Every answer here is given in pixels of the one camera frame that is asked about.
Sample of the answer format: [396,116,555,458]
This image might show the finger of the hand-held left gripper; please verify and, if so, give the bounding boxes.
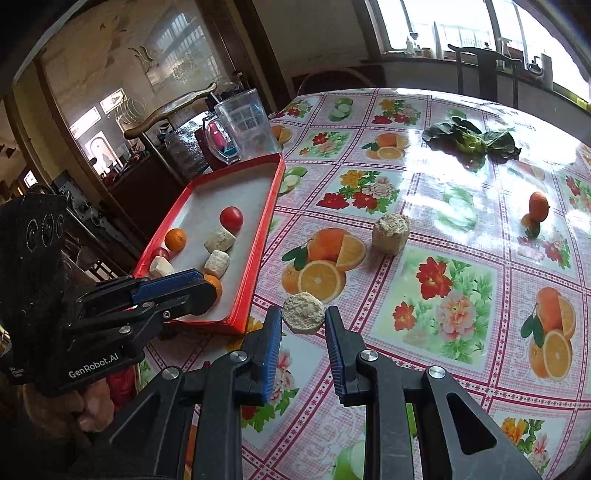
[76,269,205,315]
[76,279,219,354]

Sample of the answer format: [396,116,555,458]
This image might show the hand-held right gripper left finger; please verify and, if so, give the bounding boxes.
[108,306,283,480]

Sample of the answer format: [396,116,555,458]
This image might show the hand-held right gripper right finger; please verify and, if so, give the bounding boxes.
[324,305,543,480]

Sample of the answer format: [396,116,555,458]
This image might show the small round beige cake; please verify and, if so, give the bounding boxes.
[283,292,326,335]

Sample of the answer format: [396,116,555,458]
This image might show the red rectangular tray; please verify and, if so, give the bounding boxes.
[134,153,286,334]

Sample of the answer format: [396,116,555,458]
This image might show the person's left hand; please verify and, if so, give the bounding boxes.
[74,378,117,433]

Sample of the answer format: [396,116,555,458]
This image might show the floral fruit print tablecloth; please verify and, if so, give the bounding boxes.
[139,88,591,480]

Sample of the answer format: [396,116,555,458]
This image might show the red cloth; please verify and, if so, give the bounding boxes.
[107,367,139,409]

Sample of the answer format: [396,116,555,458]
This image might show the dark red mug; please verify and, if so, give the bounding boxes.
[194,121,228,172]

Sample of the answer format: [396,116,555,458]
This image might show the clear plastic pitcher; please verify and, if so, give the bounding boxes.
[203,89,282,162]

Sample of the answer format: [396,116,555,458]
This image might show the small tangerine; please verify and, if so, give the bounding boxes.
[529,191,550,223]

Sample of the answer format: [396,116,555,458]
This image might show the leafy green vegetable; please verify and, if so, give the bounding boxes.
[422,116,520,162]

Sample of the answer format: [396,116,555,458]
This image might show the wicker chair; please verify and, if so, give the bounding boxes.
[295,69,376,96]

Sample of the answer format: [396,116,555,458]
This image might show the dark wooden chair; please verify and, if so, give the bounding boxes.
[447,44,520,110]

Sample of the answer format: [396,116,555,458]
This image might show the wooden chair with curved rail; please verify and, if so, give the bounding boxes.
[124,82,218,185]

